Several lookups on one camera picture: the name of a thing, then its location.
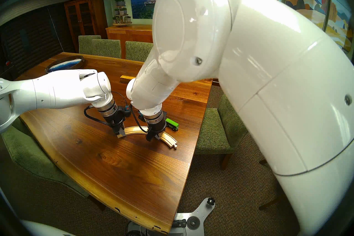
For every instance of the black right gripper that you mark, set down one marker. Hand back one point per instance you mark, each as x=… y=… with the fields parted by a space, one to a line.
x=156 y=127

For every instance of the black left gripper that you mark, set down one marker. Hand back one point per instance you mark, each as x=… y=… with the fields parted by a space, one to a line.
x=116 y=119

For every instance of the pale curved wooden track piece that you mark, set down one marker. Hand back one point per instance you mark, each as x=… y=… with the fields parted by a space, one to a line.
x=135 y=129

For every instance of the yellow curved wooden track piece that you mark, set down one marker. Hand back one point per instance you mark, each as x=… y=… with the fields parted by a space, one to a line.
x=169 y=139

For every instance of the green toy train car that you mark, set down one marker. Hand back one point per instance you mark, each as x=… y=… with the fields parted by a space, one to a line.
x=172 y=124

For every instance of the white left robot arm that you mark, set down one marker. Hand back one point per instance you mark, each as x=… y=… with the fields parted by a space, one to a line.
x=55 y=89

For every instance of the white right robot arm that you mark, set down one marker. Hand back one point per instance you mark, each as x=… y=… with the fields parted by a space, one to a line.
x=262 y=58

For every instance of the small wooden box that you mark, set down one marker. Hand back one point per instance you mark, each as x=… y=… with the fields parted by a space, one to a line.
x=125 y=79

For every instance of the green upholstered dining chair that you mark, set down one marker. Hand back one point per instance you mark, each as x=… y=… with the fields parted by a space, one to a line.
x=107 y=48
x=85 y=43
x=135 y=51
x=25 y=155
x=221 y=133

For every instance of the round blue dark-rimmed tray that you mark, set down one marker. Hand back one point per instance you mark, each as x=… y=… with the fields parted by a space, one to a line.
x=65 y=64

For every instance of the light wooden sideboard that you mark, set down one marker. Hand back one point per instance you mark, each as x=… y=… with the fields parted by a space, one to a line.
x=127 y=33

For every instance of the tiered stand with small plants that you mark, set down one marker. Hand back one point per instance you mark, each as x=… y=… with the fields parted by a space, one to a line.
x=121 y=11

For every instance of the dark glass-door wooden cabinet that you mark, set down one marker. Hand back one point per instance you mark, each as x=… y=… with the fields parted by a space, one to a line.
x=83 y=17

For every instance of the white robot torso shell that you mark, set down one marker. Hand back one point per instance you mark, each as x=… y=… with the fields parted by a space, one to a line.
x=41 y=228

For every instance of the dark window blinds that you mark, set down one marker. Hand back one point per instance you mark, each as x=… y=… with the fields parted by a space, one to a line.
x=30 y=39

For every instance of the dark wooden slat chair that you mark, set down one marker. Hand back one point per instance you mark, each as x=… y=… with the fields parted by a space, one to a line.
x=272 y=203

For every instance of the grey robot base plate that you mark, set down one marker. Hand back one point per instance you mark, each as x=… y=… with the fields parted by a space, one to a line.
x=193 y=221

